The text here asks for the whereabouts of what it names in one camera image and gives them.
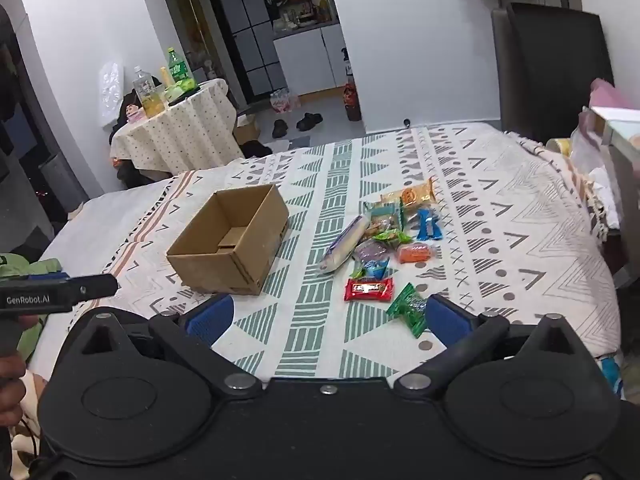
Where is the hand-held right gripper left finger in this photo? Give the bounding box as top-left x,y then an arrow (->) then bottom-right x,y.
72,294 -> 263,401

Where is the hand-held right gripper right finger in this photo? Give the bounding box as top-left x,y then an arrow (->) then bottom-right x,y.
394,294 -> 593,401

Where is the green candy packet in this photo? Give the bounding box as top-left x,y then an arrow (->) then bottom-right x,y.
386,282 -> 430,339

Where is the brown cardboard box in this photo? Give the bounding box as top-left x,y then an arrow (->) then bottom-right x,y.
166,183 -> 290,296

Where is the small orange snack packet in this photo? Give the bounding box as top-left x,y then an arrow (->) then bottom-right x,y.
397,241 -> 432,264

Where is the red snack bar packet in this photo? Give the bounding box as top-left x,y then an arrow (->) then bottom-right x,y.
344,279 -> 396,303

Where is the small blue snack packet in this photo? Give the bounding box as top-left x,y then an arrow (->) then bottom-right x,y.
350,259 -> 390,282

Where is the blue wafer packet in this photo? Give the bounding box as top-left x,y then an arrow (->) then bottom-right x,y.
415,207 -> 444,242

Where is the small green snack packet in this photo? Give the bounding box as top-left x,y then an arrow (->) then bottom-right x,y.
372,228 -> 413,248

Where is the purple snack packet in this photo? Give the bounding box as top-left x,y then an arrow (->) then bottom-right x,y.
355,239 -> 392,263

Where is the clear green-edged snack packet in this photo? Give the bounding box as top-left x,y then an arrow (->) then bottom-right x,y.
363,200 -> 405,241

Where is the white blue long snack packet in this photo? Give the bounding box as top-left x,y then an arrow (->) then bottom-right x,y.
320,214 -> 371,275

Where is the orange cookie packet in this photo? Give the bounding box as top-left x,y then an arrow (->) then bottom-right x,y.
381,179 -> 437,211

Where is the person's left hand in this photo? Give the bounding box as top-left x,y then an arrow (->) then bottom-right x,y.
0,355 -> 27,428

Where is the green cloth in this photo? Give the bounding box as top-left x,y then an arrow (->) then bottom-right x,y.
0,254 -> 63,361

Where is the white bed sheet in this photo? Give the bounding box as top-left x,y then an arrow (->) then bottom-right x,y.
30,180 -> 176,361

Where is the printed blanket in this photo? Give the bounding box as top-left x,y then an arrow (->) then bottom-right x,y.
92,122 -> 623,378

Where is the grey bin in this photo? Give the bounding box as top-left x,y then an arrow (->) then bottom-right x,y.
40,154 -> 88,211

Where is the dark jacket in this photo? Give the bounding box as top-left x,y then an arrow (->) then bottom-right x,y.
107,90 -> 166,187

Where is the dark cabinet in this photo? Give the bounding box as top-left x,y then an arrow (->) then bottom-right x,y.
0,5 -> 56,251

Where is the round table with dotted cloth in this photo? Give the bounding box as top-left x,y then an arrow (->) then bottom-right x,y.
110,78 -> 246,181

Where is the open cardboard box with tissue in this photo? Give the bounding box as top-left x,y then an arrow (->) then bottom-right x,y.
233,114 -> 261,145

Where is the white bubble wrap sheet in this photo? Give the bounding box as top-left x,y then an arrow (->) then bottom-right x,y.
99,61 -> 125,128

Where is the clear bottle with yellow liquid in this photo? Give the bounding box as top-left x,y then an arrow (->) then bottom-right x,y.
132,66 -> 168,117

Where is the white plastic bag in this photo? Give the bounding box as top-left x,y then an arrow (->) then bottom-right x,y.
570,125 -> 608,226

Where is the black flat notebook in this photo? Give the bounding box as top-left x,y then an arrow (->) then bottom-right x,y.
169,88 -> 202,107

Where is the green tissue pack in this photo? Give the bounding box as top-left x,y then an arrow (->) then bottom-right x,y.
165,77 -> 198,101

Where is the white side table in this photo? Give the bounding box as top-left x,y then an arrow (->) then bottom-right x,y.
582,105 -> 640,281

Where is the pack of water bottles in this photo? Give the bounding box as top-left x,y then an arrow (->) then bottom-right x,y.
270,89 -> 302,113

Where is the green soda bottle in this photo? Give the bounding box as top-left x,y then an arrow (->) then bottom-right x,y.
167,47 -> 188,83

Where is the dark oil bottle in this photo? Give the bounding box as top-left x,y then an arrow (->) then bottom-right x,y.
345,82 -> 362,122

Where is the dark leaning panel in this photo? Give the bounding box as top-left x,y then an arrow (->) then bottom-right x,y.
491,2 -> 617,161

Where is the white kitchen cabinet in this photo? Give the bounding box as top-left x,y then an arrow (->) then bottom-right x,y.
273,24 -> 351,96

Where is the pink pillow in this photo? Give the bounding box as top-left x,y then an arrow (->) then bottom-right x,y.
590,77 -> 640,111

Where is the brown wooden door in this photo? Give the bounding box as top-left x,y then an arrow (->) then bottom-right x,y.
177,0 -> 223,83

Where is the black grid door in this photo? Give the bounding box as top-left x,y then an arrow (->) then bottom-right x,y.
214,0 -> 287,102

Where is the cluttered kitchen counter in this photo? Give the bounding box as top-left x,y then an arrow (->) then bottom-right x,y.
257,0 -> 341,36

